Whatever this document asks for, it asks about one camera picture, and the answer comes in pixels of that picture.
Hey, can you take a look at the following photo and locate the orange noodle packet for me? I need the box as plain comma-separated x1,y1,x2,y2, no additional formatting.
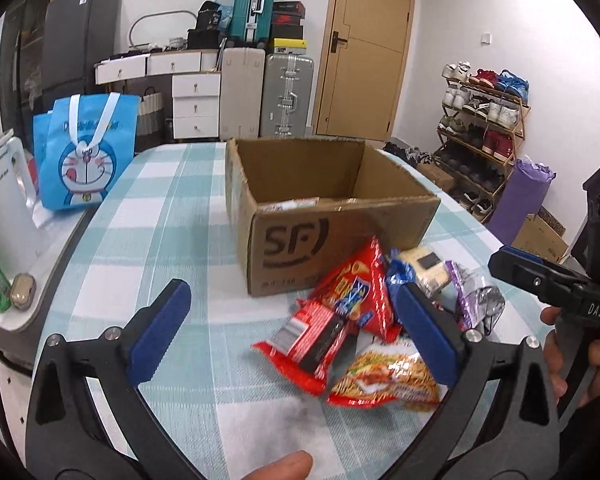
327,335,441,413

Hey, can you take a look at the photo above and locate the clear cracker packet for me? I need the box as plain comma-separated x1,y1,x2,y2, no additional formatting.
397,246,453,306

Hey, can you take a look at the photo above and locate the wooden door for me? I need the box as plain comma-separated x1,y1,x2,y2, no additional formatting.
312,0,417,142

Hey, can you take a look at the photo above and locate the white drawer chest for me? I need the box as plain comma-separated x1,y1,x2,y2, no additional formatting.
171,72,222,142

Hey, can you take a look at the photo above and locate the red chip bag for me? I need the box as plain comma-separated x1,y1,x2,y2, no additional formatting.
307,235,403,343

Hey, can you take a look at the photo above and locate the silver suitcase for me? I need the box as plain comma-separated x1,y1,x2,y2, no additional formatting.
261,54,315,138

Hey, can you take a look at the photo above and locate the black storage box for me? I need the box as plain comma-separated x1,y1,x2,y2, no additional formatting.
187,29,226,51

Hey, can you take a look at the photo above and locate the purple silver snack packet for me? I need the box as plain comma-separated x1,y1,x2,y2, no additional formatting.
442,260,506,336

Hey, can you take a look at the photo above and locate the white vanity desk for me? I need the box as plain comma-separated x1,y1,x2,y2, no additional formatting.
94,49,223,86

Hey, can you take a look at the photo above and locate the dark grey fridge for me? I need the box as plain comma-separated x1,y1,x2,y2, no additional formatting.
42,0,123,111

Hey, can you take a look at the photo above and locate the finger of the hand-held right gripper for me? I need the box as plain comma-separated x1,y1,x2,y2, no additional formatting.
488,252,588,307
497,245,576,275

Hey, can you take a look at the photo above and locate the teal suitcase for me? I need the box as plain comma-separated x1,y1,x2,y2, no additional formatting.
230,0,277,46

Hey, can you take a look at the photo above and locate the blue cartoon tote bag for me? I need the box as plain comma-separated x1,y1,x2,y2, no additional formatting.
32,92,141,211

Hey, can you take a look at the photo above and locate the woven basket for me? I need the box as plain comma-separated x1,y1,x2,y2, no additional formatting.
139,87,167,136

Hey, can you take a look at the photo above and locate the white appliance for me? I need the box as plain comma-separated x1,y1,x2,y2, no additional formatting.
0,130,41,281

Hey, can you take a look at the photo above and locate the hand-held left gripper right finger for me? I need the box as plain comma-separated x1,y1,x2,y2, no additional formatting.
394,282,561,480

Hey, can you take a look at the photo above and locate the yellow black shoe box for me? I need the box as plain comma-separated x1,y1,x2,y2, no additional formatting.
267,38,308,56

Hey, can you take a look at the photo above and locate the small brown cardboard box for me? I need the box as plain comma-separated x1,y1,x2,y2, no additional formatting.
417,162,455,192

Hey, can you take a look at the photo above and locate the beige suitcase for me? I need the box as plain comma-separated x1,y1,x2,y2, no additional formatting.
221,47,266,141

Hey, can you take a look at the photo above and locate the pile of dark shoes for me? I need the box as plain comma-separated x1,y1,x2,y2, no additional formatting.
382,141,433,163

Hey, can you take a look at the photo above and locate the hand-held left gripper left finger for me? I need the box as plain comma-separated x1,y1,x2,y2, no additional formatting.
25,279,208,480

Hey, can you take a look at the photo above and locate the oval vanity mirror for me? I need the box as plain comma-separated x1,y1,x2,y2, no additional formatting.
129,10,197,48

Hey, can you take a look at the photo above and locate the assorted shoes group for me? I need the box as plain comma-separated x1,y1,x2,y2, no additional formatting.
437,61,530,221

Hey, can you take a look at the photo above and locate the red snack packet dark label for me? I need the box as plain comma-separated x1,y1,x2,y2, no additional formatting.
251,299,361,396

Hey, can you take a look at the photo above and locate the person's right hand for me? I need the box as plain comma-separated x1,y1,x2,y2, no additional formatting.
540,306,600,411

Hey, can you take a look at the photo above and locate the purple rolled mat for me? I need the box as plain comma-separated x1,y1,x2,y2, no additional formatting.
487,159,557,246

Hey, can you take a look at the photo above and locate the open cardboard box patterned flap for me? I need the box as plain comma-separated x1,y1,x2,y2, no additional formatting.
512,207,571,263

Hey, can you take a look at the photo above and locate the small beige case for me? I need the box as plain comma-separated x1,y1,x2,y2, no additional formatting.
10,272,37,309

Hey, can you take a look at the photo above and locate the wooden shoe rack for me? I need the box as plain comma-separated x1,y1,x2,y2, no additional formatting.
432,62,531,223

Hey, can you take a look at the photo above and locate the black hat bag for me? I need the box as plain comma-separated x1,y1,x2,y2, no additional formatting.
196,1,223,31

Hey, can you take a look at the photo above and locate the person's left hand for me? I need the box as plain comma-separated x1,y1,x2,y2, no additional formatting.
240,451,314,480

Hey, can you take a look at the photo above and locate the dark display cabinet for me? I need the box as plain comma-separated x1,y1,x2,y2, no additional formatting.
0,0,46,136

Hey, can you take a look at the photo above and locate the blue snack packet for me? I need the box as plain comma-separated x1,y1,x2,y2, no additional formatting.
384,249,431,311

